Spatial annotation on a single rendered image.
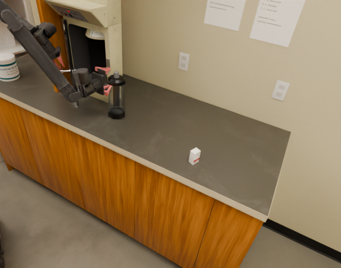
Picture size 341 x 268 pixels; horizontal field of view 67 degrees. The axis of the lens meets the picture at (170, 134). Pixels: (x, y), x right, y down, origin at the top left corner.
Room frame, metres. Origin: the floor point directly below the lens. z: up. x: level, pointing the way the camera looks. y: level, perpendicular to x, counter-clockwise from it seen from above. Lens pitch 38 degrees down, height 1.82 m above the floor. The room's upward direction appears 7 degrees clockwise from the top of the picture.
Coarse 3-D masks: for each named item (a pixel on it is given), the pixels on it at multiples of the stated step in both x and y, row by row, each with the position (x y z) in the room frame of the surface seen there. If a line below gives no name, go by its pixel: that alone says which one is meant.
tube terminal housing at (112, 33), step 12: (84, 0) 1.42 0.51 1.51; (96, 0) 1.39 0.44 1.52; (108, 0) 1.37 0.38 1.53; (120, 0) 1.46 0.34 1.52; (108, 12) 1.37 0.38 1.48; (120, 12) 1.45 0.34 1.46; (84, 24) 1.43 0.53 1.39; (108, 24) 1.36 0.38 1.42; (120, 24) 1.45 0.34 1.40; (108, 36) 1.36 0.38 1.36; (120, 36) 1.45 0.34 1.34; (108, 48) 1.36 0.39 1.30; (120, 48) 1.45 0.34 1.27; (72, 60) 1.48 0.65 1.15; (120, 60) 1.44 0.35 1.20; (108, 72) 1.37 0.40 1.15; (120, 72) 1.44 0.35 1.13; (96, 96) 1.41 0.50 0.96
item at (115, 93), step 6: (108, 84) 1.22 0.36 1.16; (114, 84) 1.21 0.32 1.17; (120, 84) 1.22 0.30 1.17; (114, 90) 1.22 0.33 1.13; (120, 90) 1.23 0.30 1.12; (108, 96) 1.24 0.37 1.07; (114, 96) 1.22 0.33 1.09; (120, 96) 1.23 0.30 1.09; (108, 102) 1.24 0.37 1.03; (114, 102) 1.22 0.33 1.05; (120, 102) 1.23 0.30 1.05; (114, 108) 1.21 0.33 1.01; (120, 108) 1.22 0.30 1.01
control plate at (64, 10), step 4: (56, 8) 1.40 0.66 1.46; (60, 8) 1.38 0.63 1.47; (64, 8) 1.36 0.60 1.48; (60, 12) 1.43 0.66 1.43; (64, 12) 1.40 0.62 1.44; (68, 12) 1.38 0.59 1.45; (72, 12) 1.36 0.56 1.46; (76, 12) 1.33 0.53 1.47; (68, 16) 1.43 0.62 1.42; (76, 16) 1.38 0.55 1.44; (80, 16) 1.36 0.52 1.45; (84, 20) 1.37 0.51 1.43
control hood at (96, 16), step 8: (48, 0) 1.37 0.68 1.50; (56, 0) 1.35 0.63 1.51; (64, 0) 1.37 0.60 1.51; (72, 0) 1.39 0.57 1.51; (80, 0) 1.41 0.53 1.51; (72, 8) 1.32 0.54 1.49; (80, 8) 1.28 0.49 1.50; (88, 8) 1.28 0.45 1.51; (96, 8) 1.29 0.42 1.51; (104, 8) 1.34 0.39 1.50; (88, 16) 1.31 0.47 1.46; (96, 16) 1.29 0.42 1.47; (104, 16) 1.34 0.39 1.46; (96, 24) 1.35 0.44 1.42; (104, 24) 1.33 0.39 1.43
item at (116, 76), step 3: (114, 72) 1.26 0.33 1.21; (117, 72) 1.26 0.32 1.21; (111, 75) 1.28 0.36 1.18; (114, 75) 1.26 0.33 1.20; (117, 75) 1.26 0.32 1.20; (120, 75) 1.30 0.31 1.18; (108, 78) 1.25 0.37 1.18; (111, 78) 1.24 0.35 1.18; (114, 78) 1.25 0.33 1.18; (117, 78) 1.25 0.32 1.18; (120, 78) 1.26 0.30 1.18; (123, 78) 1.27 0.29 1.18; (111, 81) 1.23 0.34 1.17; (114, 81) 1.22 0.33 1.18; (117, 81) 1.23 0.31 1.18; (120, 81) 1.23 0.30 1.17; (123, 81) 1.25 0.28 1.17
